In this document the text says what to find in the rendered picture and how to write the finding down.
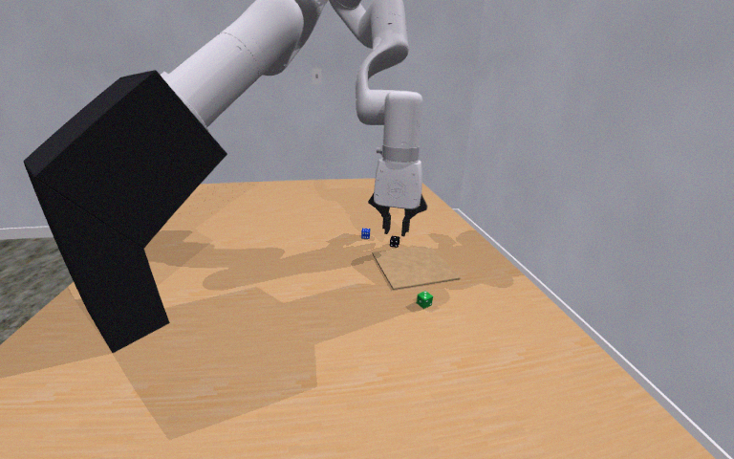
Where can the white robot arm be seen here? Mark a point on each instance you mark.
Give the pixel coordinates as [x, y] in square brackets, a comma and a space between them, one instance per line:
[268, 35]

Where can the green die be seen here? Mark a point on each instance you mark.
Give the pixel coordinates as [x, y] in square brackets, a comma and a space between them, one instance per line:
[424, 299]

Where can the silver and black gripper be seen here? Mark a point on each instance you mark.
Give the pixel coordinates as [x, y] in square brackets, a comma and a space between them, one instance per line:
[399, 185]

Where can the tan textured square mat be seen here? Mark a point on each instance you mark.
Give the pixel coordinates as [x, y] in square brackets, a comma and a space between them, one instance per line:
[413, 267]

